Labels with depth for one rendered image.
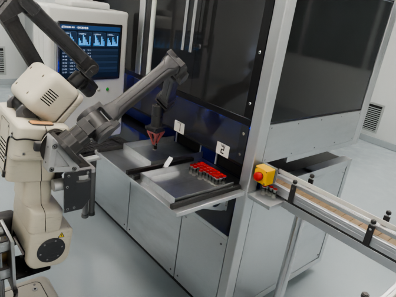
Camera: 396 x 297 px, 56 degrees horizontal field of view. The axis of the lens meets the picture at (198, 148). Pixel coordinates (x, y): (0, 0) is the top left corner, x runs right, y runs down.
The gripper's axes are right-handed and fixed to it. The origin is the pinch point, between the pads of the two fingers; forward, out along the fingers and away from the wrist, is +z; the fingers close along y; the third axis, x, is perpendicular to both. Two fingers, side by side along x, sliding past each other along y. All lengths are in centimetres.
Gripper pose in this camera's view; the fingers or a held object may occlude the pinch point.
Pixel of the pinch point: (154, 142)
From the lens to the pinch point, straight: 189.7
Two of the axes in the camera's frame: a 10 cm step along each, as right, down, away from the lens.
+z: -1.2, 9.2, 3.8
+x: -8.2, -3.1, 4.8
